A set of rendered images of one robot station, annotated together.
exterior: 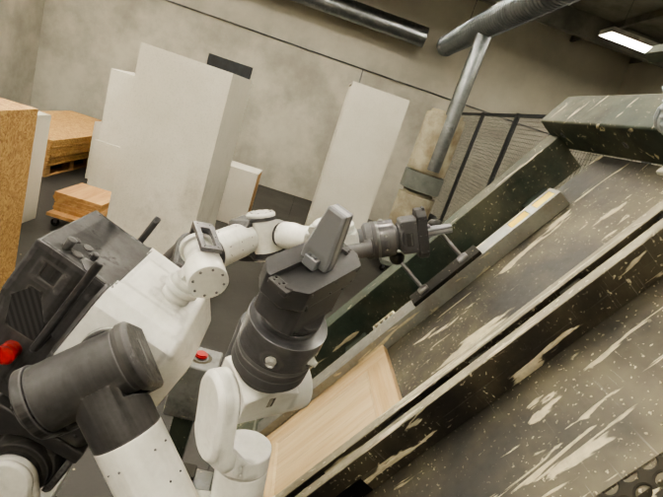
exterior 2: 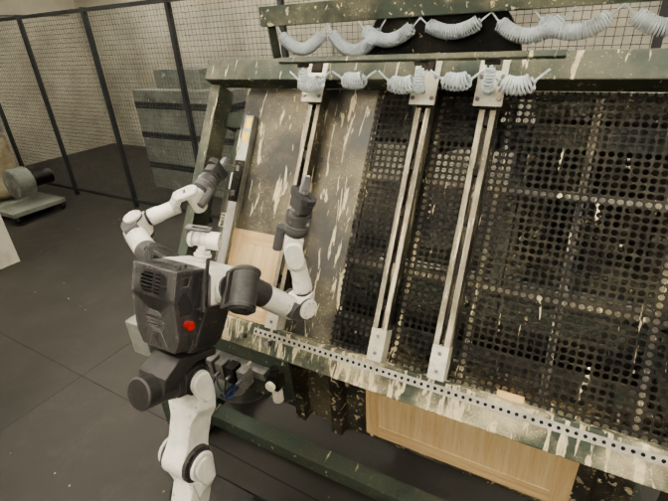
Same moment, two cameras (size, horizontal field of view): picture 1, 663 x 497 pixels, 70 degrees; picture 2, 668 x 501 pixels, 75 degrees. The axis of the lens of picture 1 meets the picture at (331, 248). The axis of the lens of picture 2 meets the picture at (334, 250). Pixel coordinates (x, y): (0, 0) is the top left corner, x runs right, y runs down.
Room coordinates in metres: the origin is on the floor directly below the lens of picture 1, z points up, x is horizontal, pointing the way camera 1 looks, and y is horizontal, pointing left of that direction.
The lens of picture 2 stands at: (-0.47, 1.05, 2.06)
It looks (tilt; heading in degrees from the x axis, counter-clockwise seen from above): 27 degrees down; 307
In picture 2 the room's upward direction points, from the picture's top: 3 degrees counter-clockwise
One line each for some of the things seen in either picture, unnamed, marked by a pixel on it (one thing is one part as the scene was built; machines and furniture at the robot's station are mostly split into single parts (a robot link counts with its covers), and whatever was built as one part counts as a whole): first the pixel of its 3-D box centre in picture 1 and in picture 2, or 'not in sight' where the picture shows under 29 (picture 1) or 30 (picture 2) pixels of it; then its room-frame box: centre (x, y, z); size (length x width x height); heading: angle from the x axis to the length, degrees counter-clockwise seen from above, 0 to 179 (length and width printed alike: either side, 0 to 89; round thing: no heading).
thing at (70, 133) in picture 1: (60, 138); not in sight; (6.37, 4.02, 0.22); 2.46 x 1.04 x 0.44; 6
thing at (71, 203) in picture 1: (90, 210); not in sight; (4.25, 2.28, 0.15); 0.61 x 0.51 x 0.31; 6
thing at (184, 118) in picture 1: (178, 177); not in sight; (3.60, 1.31, 0.88); 0.90 x 0.60 x 1.75; 6
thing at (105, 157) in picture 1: (131, 177); not in sight; (5.14, 2.38, 0.36); 0.80 x 0.58 x 0.72; 6
